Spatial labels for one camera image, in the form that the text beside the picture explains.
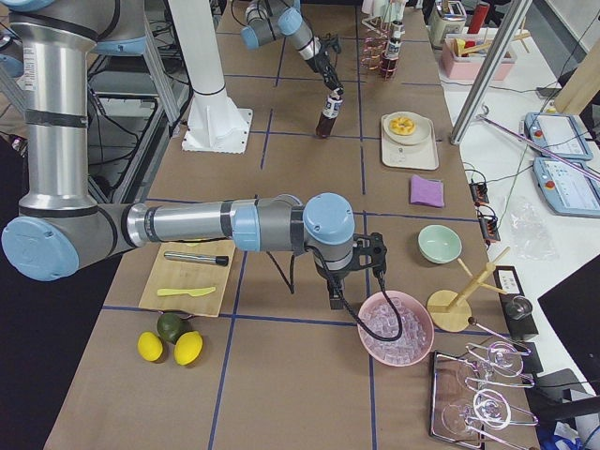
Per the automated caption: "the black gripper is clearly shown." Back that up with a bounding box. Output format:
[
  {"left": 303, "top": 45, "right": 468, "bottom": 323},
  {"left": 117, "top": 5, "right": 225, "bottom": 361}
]
[
  {"left": 315, "top": 262, "right": 352, "bottom": 310},
  {"left": 307, "top": 41, "right": 343, "bottom": 97}
]

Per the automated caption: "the tea bottle white cap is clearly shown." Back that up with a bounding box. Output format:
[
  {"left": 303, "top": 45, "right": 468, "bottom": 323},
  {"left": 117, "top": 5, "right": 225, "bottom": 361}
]
[{"left": 315, "top": 91, "right": 343, "bottom": 139}]

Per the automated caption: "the tea bottle in rack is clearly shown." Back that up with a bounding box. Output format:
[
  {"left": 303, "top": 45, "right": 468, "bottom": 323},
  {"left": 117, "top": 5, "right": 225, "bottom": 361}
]
[{"left": 379, "top": 21, "right": 404, "bottom": 80}]

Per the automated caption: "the beige serving tray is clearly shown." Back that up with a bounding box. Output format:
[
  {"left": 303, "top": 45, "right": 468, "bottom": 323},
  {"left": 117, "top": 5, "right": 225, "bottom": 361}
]
[{"left": 381, "top": 112, "right": 439, "bottom": 171}]

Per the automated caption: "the metal glass tray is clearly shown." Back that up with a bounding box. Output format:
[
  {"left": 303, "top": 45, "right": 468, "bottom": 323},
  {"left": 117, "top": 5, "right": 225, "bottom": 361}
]
[{"left": 428, "top": 351, "right": 485, "bottom": 449}]

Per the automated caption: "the glazed donut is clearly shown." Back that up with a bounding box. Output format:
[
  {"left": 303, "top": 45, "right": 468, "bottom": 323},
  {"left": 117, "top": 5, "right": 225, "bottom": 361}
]
[{"left": 388, "top": 116, "right": 416, "bottom": 136}]

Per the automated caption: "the white round plate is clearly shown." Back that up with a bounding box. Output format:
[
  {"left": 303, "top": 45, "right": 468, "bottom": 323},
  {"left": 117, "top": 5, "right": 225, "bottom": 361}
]
[{"left": 382, "top": 112, "right": 432, "bottom": 145}]

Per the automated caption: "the pink bowl with ice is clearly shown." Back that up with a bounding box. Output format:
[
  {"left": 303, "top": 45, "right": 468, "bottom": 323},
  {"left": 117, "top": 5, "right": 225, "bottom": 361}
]
[{"left": 358, "top": 291, "right": 434, "bottom": 367}]

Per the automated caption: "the mint green bowl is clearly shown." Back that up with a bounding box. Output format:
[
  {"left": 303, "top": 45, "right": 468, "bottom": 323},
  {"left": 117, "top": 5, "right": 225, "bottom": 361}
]
[{"left": 417, "top": 224, "right": 462, "bottom": 264}]

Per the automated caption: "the metal muddler black tip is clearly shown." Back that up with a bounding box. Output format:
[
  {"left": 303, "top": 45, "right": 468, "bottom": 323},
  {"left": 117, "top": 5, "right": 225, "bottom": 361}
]
[{"left": 163, "top": 251, "right": 230, "bottom": 267}]

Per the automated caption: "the wooden mug tree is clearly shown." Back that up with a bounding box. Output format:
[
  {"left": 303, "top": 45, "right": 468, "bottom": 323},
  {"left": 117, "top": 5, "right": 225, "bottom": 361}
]
[{"left": 427, "top": 247, "right": 510, "bottom": 332}]

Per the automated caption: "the purple folded cloth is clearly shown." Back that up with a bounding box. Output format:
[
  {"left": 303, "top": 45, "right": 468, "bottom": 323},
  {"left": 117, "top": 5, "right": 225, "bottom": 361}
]
[{"left": 410, "top": 174, "right": 444, "bottom": 208}]

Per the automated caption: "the silver toaster appliance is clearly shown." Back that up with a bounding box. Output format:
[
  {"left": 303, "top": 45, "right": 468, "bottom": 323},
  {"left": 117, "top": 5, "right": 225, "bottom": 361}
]
[{"left": 428, "top": 1, "right": 467, "bottom": 49}]

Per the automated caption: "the pink storage bin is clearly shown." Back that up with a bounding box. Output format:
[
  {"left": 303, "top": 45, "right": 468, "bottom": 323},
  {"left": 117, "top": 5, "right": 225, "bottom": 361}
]
[{"left": 442, "top": 38, "right": 517, "bottom": 81}]

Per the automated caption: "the yellow plastic knife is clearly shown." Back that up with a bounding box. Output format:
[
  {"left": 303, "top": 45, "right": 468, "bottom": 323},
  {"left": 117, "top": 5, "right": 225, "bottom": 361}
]
[{"left": 157, "top": 287, "right": 217, "bottom": 297}]

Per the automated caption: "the yellow lemon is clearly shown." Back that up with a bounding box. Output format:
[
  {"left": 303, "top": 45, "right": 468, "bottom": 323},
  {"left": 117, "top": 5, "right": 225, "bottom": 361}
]
[
  {"left": 173, "top": 331, "right": 203, "bottom": 366},
  {"left": 137, "top": 331, "right": 164, "bottom": 362}
]

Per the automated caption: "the green lime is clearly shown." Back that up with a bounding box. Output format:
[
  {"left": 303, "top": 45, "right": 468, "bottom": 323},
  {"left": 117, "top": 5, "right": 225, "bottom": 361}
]
[{"left": 157, "top": 312, "right": 188, "bottom": 344}]

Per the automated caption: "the wooden cutting board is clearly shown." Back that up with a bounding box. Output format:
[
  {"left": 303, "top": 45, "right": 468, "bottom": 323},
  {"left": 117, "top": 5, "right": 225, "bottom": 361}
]
[{"left": 139, "top": 240, "right": 235, "bottom": 317}]

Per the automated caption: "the wine glass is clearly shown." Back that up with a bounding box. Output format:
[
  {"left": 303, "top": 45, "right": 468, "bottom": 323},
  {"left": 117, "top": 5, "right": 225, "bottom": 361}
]
[
  {"left": 442, "top": 388, "right": 539, "bottom": 436},
  {"left": 456, "top": 340, "right": 535, "bottom": 391}
]

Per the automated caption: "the metal jigger cup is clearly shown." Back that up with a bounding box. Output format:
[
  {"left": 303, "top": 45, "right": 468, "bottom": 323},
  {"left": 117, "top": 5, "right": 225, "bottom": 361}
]
[{"left": 505, "top": 295, "right": 533, "bottom": 321}]

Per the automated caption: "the teach pendant tablet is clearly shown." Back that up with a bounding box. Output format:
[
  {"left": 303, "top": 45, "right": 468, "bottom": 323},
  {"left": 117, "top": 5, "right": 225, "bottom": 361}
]
[
  {"left": 533, "top": 157, "right": 599, "bottom": 218},
  {"left": 524, "top": 112, "right": 593, "bottom": 161}
]

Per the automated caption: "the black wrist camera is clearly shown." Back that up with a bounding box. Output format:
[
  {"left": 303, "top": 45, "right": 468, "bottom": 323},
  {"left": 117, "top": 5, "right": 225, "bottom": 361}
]
[
  {"left": 319, "top": 33, "right": 341, "bottom": 54},
  {"left": 350, "top": 232, "right": 387, "bottom": 278}
]

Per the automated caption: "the copper wire bottle rack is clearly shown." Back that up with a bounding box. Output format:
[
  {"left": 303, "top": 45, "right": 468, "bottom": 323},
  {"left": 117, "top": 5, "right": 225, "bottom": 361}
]
[{"left": 362, "top": 22, "right": 391, "bottom": 74}]

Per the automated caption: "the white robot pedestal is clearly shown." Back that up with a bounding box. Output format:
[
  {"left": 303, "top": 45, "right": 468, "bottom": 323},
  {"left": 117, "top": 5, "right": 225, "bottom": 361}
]
[{"left": 170, "top": 1, "right": 253, "bottom": 154}]

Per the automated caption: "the aluminium frame post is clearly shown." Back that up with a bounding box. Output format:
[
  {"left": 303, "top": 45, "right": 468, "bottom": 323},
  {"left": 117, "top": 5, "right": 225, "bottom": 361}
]
[{"left": 449, "top": 0, "right": 533, "bottom": 145}]

